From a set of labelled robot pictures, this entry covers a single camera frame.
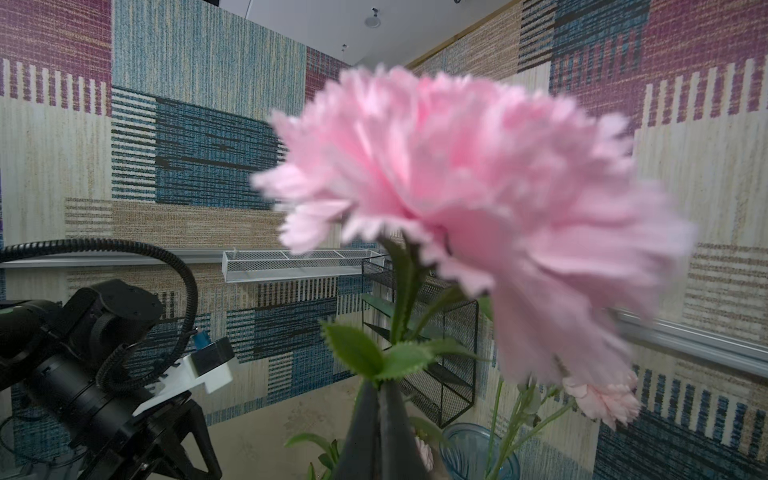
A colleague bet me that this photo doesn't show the purple glass vase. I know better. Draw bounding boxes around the purple glass vase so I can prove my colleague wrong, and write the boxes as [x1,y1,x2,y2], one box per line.
[439,423,502,480]

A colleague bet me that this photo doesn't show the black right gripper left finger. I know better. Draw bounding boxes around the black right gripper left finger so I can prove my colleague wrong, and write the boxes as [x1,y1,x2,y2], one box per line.
[332,381,380,480]

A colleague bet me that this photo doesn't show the black wire shelf rack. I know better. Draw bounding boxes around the black wire shelf rack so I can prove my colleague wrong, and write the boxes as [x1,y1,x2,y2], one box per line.
[360,255,479,427]

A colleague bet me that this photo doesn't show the white wire mesh basket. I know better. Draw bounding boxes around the white wire mesh basket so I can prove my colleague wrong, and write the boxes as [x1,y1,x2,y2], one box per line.
[221,249,384,283]

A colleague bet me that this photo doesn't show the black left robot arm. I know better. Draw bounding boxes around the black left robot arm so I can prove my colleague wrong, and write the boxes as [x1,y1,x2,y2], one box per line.
[1,238,222,479]

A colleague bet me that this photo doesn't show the pink rose bouquet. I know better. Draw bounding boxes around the pink rose bouquet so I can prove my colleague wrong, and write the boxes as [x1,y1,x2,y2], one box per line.
[284,365,643,480]

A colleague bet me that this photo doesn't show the pink carnation stem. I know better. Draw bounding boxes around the pink carnation stem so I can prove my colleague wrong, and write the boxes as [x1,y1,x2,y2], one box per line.
[250,64,697,391]

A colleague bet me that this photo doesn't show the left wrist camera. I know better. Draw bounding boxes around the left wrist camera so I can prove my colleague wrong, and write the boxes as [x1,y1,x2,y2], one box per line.
[132,332,238,417]

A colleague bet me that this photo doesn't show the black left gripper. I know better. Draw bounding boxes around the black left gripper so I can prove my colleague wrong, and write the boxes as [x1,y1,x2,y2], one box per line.
[79,398,222,479]

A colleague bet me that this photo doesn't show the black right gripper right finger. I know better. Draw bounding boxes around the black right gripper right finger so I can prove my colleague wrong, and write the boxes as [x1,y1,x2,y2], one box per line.
[379,381,429,480]

